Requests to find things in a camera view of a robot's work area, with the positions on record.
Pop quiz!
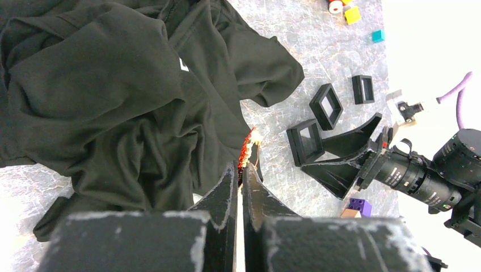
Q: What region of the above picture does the black t-shirt garment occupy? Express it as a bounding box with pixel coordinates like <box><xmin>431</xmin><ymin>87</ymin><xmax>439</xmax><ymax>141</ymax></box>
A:
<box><xmin>1</xmin><ymin>1</ymin><xmax>304</xmax><ymax>242</ymax></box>

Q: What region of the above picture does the black square frame box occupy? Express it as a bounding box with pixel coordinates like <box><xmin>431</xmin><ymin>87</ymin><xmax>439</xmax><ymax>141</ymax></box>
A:
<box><xmin>352</xmin><ymin>75</ymin><xmax>375</xmax><ymax>105</ymax></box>

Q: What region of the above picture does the purple toy brick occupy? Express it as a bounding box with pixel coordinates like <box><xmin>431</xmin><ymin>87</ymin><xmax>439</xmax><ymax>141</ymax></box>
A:
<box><xmin>347</xmin><ymin>198</ymin><xmax>373</xmax><ymax>217</ymax></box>

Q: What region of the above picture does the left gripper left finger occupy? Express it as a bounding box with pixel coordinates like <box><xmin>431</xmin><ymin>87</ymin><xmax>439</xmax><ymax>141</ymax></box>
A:
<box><xmin>189</xmin><ymin>162</ymin><xmax>238</xmax><ymax>271</ymax></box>

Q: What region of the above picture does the black square frame half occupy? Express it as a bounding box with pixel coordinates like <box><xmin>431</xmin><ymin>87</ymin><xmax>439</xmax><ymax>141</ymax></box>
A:
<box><xmin>309</xmin><ymin>83</ymin><xmax>344</xmax><ymax>131</ymax></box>

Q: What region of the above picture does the colourful toy train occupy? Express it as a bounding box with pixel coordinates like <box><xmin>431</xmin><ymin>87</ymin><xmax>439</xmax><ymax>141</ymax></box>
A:
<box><xmin>327</xmin><ymin>0</ymin><xmax>352</xmax><ymax>14</ymax></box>

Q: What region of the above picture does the orange butterfly brooch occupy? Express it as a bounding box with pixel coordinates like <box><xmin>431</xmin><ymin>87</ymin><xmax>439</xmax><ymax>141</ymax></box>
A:
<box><xmin>237</xmin><ymin>127</ymin><xmax>263</xmax><ymax>171</ymax></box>

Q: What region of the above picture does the teal small cube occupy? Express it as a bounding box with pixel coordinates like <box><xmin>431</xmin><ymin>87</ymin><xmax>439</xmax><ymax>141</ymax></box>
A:
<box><xmin>372</xmin><ymin>29</ymin><xmax>386</xmax><ymax>43</ymax></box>

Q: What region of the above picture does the black square display frame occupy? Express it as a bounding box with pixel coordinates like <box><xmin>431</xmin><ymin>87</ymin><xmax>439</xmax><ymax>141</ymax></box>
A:
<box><xmin>286</xmin><ymin>119</ymin><xmax>325</xmax><ymax>167</ymax></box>

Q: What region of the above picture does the orange yellow toy brick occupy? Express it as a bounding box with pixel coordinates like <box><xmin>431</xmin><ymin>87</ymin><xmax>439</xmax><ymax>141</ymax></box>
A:
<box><xmin>344</xmin><ymin>6</ymin><xmax>362</xmax><ymax>25</ymax></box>

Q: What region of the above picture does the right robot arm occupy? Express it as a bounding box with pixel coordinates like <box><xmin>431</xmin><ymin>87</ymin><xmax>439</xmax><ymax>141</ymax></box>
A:
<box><xmin>301</xmin><ymin>113</ymin><xmax>480</xmax><ymax>245</ymax></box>

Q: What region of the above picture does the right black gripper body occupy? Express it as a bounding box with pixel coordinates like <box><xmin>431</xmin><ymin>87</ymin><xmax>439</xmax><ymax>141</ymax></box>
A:
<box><xmin>355</xmin><ymin>126</ymin><xmax>394</xmax><ymax>192</ymax></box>

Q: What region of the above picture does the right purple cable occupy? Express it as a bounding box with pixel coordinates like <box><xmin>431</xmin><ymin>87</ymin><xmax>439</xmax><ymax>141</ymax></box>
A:
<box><xmin>437</xmin><ymin>71</ymin><xmax>474</xmax><ymax>130</ymax></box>

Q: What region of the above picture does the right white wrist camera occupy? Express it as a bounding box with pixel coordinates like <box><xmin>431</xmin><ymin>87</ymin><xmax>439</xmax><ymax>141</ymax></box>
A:
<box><xmin>386</xmin><ymin>90</ymin><xmax>440</xmax><ymax>127</ymax></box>

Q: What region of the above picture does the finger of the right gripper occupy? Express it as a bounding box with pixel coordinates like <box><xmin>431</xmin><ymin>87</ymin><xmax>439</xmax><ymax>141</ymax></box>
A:
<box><xmin>301</xmin><ymin>152</ymin><xmax>370</xmax><ymax>200</ymax></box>
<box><xmin>322</xmin><ymin>113</ymin><xmax>382</xmax><ymax>157</ymax></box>

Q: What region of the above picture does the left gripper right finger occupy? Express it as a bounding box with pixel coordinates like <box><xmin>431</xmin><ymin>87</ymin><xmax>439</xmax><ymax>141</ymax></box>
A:
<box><xmin>242</xmin><ymin>163</ymin><xmax>299</xmax><ymax>271</ymax></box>

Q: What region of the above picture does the wooden tan cube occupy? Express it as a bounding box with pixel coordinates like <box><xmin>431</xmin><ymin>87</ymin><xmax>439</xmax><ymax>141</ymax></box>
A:
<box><xmin>340</xmin><ymin>209</ymin><xmax>362</xmax><ymax>218</ymax></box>

